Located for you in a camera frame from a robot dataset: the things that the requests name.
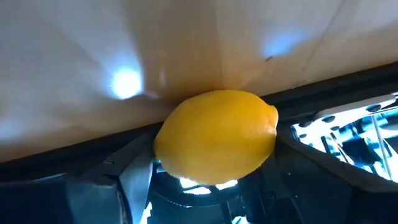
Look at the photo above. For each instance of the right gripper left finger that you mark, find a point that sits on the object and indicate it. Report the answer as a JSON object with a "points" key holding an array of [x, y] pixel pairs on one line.
{"points": [[93, 193]]}

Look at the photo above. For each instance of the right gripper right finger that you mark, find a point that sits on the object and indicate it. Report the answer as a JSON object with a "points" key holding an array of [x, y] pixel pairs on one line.
{"points": [[311, 193]]}

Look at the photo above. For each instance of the yellow lemon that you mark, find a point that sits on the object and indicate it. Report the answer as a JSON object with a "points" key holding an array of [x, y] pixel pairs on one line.
{"points": [[217, 137]]}

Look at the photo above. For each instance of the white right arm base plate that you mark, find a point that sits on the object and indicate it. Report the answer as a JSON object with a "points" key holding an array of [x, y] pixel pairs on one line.
{"points": [[348, 109]]}

